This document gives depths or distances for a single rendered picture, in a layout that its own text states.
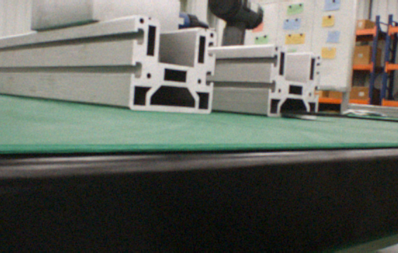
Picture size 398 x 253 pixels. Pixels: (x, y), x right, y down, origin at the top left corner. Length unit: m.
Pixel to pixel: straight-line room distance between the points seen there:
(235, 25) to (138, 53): 0.45
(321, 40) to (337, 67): 0.27
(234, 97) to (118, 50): 0.20
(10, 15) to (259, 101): 12.46
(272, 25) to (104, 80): 3.75
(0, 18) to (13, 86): 12.17
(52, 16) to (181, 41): 0.16
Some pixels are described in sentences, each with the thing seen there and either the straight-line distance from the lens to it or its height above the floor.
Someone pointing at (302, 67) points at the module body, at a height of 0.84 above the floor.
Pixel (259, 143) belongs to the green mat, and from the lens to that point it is 0.15.
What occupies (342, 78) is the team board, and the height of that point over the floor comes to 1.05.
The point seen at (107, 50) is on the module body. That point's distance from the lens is 0.45.
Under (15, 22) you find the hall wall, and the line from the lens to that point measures 12.98.
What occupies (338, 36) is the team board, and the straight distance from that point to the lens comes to 3.74.
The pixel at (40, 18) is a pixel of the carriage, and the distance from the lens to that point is 0.60.
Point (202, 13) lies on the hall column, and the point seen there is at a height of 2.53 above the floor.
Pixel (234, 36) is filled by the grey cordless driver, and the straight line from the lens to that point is 0.84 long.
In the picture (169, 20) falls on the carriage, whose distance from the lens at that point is 0.53.
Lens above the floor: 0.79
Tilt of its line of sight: 3 degrees down
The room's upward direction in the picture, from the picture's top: 4 degrees clockwise
